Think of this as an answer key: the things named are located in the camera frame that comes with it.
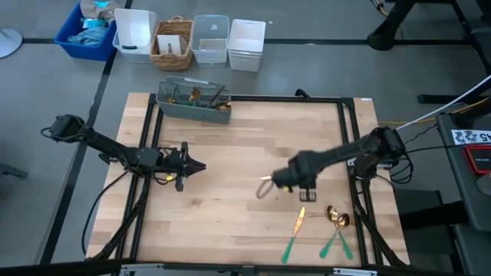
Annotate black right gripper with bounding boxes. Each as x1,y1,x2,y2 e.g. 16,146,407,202
268,151,323,203

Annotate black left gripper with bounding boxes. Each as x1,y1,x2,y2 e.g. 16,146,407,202
159,140,207,192

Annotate grey mesh cutlery basket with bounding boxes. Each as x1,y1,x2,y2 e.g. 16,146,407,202
155,75,232,125

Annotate wicker basket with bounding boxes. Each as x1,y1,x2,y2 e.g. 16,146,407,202
149,15,195,72

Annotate clear plastic bin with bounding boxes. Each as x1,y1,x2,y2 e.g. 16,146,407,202
190,14,231,68

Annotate white stacked bin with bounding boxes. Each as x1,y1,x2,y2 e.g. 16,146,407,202
227,18,267,73

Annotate white cardboard box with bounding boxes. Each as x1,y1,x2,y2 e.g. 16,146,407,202
156,34,189,58

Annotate white plastic bin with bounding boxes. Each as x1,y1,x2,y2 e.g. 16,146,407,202
112,8,158,64

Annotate blue plastic bin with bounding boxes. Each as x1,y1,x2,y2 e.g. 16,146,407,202
54,2,119,62

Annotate blue cloth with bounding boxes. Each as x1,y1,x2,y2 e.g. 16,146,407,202
68,25,108,47

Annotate black front beam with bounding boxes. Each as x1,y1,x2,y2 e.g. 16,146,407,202
0,257,491,276

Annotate teal cloth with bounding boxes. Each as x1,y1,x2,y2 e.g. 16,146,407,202
81,18,108,30

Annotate black desk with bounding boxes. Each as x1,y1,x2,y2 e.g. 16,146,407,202
436,110,491,233

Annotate black stand foot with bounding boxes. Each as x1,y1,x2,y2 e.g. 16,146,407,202
0,162,30,179

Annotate dark brown cloth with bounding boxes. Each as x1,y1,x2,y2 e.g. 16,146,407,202
79,0,120,23

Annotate white printed label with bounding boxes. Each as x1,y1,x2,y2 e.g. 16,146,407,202
450,129,491,146

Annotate red cased tablet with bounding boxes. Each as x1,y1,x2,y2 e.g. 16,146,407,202
461,144,491,176

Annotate grey round object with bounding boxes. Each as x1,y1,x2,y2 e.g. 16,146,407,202
475,172,491,197

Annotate white round stand base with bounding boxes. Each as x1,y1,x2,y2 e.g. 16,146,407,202
0,28,23,60

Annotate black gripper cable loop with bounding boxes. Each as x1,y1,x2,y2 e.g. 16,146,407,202
151,168,181,186
255,179,276,200

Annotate black table frame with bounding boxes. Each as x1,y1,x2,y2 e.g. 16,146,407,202
87,93,410,269

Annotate black floor cable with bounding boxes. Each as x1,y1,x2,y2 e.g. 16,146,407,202
81,168,131,257

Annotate yellow floor cable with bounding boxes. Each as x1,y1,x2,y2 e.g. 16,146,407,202
377,97,491,126

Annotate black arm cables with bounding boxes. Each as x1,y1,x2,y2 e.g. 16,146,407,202
383,126,440,186

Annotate black stand frame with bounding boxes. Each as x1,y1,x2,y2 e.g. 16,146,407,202
366,0,491,105

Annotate white cable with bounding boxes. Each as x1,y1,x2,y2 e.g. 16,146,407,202
394,74,491,131

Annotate hanging yellow cable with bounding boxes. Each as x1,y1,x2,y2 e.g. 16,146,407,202
370,0,386,17

